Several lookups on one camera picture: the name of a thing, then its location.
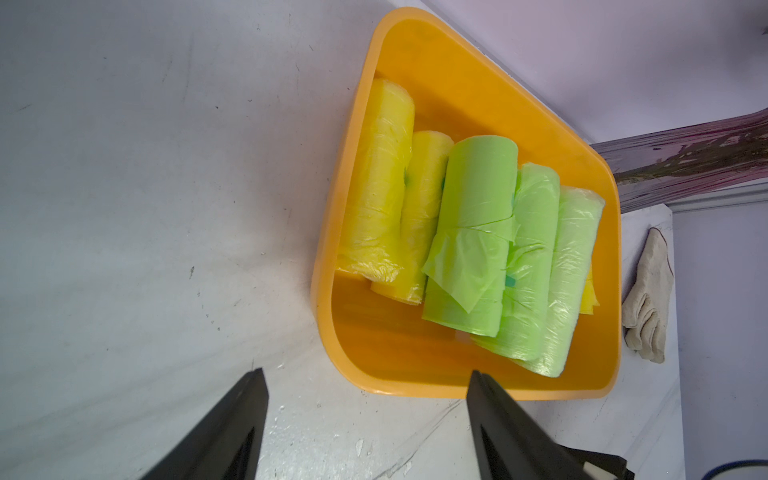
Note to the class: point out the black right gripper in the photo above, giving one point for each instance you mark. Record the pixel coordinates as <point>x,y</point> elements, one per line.
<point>585,464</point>

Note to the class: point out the purple glass vase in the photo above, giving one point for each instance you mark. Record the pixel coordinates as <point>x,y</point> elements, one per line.
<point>671,165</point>

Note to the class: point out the yellow trash bag roll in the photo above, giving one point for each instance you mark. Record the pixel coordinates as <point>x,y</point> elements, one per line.
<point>589,299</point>
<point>424,179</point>
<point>370,233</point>

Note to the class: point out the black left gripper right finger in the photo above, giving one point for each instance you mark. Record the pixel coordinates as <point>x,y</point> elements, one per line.
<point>509,444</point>

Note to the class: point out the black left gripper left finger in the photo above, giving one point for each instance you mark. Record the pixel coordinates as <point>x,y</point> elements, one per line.
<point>226,443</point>

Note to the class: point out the orange plastic storage box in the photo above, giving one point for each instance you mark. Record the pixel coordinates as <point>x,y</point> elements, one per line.
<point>386,347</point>

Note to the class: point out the cream work glove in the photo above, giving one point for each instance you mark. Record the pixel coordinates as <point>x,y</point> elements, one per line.
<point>645,310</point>

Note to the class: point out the light green trash bag roll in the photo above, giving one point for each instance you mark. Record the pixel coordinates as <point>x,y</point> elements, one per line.
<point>579,215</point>

